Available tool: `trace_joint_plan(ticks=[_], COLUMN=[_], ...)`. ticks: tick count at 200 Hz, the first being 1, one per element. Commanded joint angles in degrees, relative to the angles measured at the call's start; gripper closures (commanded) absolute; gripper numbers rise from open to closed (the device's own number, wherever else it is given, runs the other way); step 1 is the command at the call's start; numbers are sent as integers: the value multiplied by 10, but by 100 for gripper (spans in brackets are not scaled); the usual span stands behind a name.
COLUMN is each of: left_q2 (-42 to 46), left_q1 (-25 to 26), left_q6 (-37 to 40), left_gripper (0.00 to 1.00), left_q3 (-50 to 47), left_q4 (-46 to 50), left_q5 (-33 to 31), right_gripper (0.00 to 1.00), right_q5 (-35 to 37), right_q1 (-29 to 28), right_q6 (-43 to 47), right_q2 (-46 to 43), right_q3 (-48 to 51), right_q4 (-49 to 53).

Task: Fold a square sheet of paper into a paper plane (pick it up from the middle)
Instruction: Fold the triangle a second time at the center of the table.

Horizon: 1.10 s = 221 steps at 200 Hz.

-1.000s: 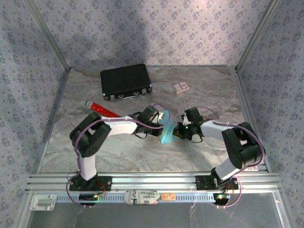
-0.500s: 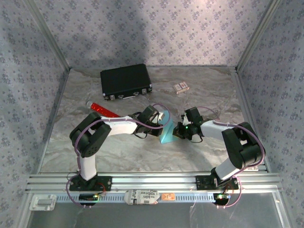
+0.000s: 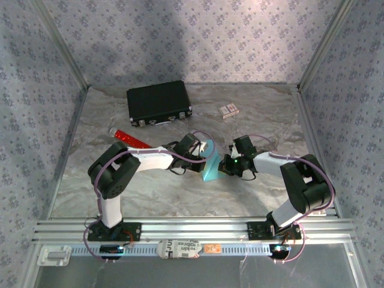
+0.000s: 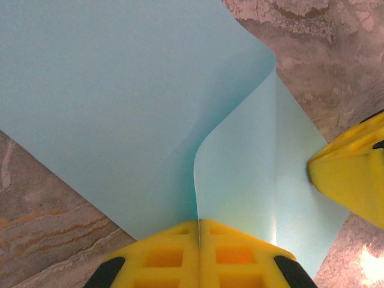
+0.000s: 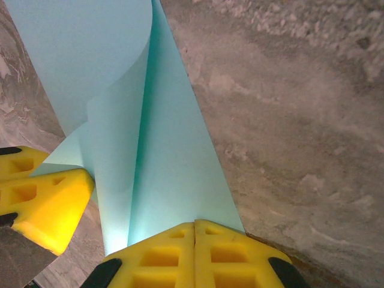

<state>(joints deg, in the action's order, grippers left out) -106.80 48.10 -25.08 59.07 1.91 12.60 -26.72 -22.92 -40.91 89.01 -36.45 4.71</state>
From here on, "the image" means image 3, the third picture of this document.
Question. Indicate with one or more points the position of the light blue paper sheet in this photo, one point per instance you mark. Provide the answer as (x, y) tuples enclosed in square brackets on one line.
[(213, 171)]

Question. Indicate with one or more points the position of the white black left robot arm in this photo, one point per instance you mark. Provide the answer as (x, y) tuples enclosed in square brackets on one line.
[(153, 160)]

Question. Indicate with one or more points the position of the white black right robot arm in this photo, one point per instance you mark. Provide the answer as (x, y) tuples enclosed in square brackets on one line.
[(267, 163)]

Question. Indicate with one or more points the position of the playing card box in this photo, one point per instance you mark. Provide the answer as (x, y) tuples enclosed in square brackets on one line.
[(229, 110)]

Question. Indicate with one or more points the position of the red glitter tube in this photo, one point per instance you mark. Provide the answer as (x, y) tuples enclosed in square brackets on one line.
[(126, 137)]

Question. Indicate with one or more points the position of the black briefcase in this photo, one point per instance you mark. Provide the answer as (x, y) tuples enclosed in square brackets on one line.
[(157, 100)]

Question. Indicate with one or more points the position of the orange label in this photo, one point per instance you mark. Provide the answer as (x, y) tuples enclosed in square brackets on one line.
[(212, 248)]

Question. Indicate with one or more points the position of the newspaper wrapped roll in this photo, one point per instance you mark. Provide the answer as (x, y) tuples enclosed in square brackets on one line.
[(180, 249)]

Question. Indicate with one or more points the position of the black right controller board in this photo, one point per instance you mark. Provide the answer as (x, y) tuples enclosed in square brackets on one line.
[(279, 249)]

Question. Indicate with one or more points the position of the black controller board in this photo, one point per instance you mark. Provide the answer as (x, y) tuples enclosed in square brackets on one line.
[(279, 249), (111, 249)]

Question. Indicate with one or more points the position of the black left controller board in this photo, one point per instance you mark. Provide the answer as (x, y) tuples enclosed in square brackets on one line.
[(111, 249)]

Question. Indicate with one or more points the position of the long aluminium base rail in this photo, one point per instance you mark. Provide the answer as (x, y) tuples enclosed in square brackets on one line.
[(195, 229)]

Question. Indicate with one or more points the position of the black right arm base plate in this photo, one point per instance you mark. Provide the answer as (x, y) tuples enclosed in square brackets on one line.
[(255, 231)]

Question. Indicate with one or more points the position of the aluminium side rail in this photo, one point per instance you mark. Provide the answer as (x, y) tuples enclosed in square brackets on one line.
[(312, 135), (66, 150)]

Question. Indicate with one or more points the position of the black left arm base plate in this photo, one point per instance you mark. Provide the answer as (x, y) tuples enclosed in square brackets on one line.
[(135, 232)]

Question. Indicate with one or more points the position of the aluminium corner post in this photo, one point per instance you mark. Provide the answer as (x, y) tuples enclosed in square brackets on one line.
[(325, 45), (61, 45)]

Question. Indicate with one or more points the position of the white plastic bracket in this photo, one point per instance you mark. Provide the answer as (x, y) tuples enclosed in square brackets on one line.
[(54, 256)]

